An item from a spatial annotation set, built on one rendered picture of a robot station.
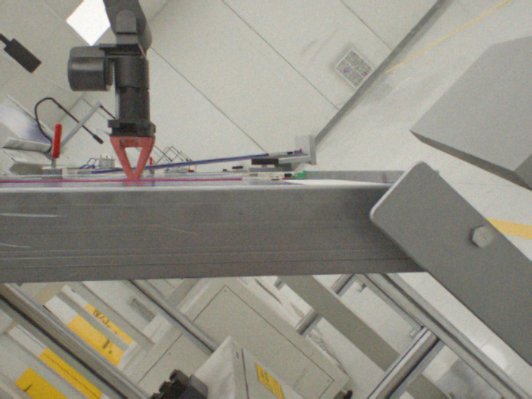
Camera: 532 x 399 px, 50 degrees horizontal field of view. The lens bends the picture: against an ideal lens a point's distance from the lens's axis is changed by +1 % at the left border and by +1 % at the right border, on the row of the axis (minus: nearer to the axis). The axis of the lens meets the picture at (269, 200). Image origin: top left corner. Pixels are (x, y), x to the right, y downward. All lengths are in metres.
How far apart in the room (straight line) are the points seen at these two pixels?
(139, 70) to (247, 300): 1.07
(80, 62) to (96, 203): 0.63
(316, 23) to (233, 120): 1.88
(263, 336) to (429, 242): 1.58
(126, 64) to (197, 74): 7.62
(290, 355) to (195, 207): 1.58
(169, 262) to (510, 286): 0.22
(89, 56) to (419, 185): 0.74
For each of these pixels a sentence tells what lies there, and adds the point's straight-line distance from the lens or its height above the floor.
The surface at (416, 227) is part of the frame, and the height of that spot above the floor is 0.73.
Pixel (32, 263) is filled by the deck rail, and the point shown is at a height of 0.89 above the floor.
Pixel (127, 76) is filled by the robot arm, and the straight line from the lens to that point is 0.98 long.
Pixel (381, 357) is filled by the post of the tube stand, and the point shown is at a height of 0.24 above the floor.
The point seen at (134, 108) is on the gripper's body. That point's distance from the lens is 0.97.
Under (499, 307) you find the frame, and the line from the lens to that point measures 0.39.
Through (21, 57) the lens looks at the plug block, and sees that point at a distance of 0.87.
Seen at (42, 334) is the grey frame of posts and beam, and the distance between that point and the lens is 1.17.
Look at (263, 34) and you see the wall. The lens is 8.73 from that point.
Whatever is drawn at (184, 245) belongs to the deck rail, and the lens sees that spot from 0.39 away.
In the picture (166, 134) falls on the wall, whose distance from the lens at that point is 8.52.
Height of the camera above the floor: 0.85
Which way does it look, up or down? 6 degrees down
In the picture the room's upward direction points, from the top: 48 degrees counter-clockwise
